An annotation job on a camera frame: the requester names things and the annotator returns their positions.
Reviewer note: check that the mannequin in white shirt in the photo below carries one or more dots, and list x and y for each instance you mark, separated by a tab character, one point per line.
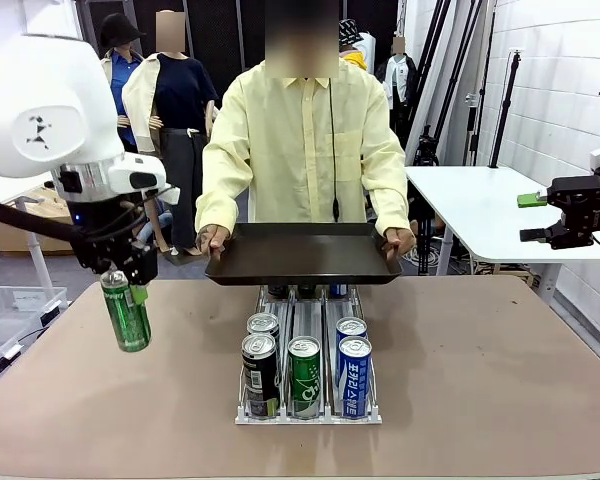
399	80

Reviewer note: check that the black light stand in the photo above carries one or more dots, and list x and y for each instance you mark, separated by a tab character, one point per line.
505	110

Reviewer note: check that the lying mannequin torso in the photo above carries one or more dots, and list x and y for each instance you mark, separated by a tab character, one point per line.
166	219

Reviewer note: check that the mannequin in blue shirt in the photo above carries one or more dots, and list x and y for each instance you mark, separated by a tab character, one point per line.
125	75

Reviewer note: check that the brown cardboard box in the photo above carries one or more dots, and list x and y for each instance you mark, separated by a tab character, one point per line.
15	237

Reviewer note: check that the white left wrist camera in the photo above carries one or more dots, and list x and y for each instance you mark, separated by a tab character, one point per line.
137	175

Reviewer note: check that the person's right forearm yellow sleeve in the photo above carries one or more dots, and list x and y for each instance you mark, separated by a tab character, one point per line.
215	205

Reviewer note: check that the person's left hand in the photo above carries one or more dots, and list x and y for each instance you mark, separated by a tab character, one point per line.
399	242

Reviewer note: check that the mannequin in yellow hoodie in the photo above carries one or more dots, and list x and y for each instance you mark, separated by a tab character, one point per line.
355	55

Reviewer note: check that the person's left forearm yellow sleeve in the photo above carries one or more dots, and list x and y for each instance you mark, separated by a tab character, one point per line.
392	205

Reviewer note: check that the mannequin in navy top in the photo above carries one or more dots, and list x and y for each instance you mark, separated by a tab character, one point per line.
185	100

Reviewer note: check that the tall black tripod legs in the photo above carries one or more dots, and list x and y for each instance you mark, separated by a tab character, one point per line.
445	75

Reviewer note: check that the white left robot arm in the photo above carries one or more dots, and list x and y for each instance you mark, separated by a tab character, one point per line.
55	75

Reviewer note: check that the white can dispenser rack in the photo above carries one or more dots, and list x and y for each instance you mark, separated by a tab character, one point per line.
307	320

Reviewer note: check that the person's right hand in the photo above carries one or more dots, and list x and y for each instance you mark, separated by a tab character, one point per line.
214	240

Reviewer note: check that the black soda can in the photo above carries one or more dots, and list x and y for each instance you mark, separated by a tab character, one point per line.
278	290
262	322
260	380

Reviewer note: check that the black camera tripod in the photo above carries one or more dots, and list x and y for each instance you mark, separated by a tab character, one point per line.
425	150

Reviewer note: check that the black serving tray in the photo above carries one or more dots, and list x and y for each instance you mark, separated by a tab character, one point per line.
305	255

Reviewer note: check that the dark mannequin base plate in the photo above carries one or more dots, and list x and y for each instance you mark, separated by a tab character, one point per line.
180	259

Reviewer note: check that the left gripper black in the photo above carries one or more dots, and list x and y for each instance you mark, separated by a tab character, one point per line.
105	225

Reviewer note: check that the green soda can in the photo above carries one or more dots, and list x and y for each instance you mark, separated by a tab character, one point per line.
307	290
305	380
127	320

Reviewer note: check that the blue Pocari Sweat can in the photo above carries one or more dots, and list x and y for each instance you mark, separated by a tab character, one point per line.
354	380
351	326
338	290

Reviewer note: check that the person in yellow shirt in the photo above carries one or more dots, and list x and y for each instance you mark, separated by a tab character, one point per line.
305	150

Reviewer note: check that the black bucket hat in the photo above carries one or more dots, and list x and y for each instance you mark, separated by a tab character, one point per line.
117	30

